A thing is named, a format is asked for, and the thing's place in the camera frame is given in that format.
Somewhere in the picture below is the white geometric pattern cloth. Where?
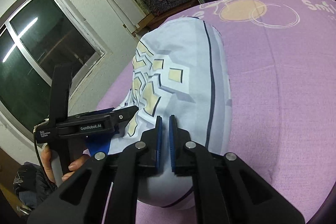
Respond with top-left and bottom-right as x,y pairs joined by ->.
109,17 -> 232,210

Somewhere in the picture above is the red white blue garment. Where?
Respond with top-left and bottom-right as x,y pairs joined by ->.
80,107 -> 118,156

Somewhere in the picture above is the left hand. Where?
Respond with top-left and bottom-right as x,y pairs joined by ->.
41,144 -> 91,184

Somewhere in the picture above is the dark glass window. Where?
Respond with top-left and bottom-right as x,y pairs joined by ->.
1,0 -> 106,139

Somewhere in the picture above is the black cable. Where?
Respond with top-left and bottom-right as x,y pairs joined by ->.
33,134 -> 57,188

